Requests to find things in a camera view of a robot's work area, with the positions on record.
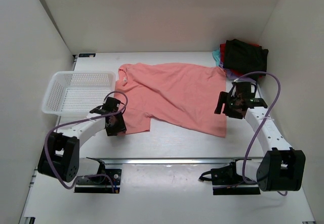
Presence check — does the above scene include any pink t shirt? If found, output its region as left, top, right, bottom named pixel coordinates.
left=115, top=63, right=227, bottom=138

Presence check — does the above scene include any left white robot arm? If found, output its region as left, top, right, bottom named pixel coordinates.
left=37, top=96, right=128, bottom=189

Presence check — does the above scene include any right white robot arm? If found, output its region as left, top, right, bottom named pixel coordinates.
left=214, top=82, right=306, bottom=192

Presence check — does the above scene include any purple folded t shirt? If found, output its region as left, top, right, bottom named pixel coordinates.
left=219, top=59, right=240, bottom=80

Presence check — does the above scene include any black folded t shirt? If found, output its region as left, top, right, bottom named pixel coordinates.
left=223, top=39, right=269, bottom=75

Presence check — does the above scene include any teal folded t shirt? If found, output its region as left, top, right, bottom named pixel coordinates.
left=212, top=49, right=223, bottom=68

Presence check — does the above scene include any red folded t shirt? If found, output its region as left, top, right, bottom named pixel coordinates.
left=220, top=43, right=242, bottom=76

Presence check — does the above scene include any white plastic basket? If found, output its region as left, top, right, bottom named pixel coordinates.
left=42, top=71, right=116, bottom=123

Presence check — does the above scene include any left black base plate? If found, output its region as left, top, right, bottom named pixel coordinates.
left=74, top=163, right=122, bottom=194

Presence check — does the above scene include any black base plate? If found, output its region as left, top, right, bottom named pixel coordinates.
left=74, top=163, right=122, bottom=194
left=198, top=162, right=261, bottom=196

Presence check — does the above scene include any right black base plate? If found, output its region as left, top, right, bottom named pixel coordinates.
left=198, top=162, right=261, bottom=196

